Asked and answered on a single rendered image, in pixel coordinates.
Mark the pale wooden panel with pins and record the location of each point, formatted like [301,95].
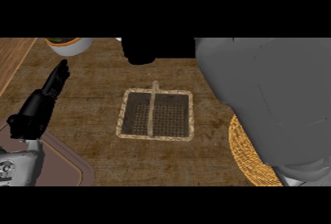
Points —
[13,58]

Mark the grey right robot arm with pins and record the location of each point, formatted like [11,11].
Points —
[276,96]

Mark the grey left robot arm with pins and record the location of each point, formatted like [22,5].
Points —
[20,167]

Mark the white plant pot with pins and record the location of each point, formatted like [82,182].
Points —
[72,46]

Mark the brown rounded tray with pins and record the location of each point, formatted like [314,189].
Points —
[63,166]

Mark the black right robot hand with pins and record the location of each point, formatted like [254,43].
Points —
[152,48]

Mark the round yellow woven placemat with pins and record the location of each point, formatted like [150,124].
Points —
[248,154]

